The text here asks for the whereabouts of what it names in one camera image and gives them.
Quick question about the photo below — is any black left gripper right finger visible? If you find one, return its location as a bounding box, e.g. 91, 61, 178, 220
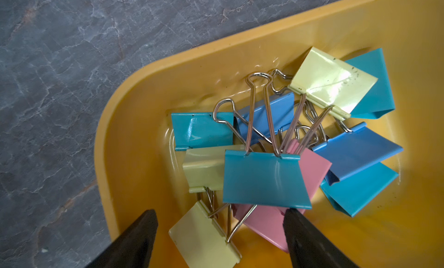
283, 209, 357, 268

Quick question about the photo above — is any yellow plastic tray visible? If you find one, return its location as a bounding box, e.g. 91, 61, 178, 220
94, 0, 444, 268

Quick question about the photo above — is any pink binder clip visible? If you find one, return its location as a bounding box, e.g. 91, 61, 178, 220
231, 149, 331, 251

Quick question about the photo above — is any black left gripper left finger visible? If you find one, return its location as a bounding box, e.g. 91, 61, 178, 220
87, 210, 158, 268

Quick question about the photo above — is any blue binder clip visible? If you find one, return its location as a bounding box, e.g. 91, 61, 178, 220
234, 92, 296, 145
312, 119, 404, 185

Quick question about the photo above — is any teal binder clip bottom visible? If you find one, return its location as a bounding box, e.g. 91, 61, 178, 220
320, 163, 398, 217

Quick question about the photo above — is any teal binder clip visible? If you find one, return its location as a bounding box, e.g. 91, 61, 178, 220
320, 163, 398, 217
171, 98, 237, 151
346, 48, 395, 120
222, 72, 313, 210

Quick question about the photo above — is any yellow binder clip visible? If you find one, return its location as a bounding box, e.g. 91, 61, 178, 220
182, 144, 245, 193
168, 188, 259, 268
277, 46, 379, 154

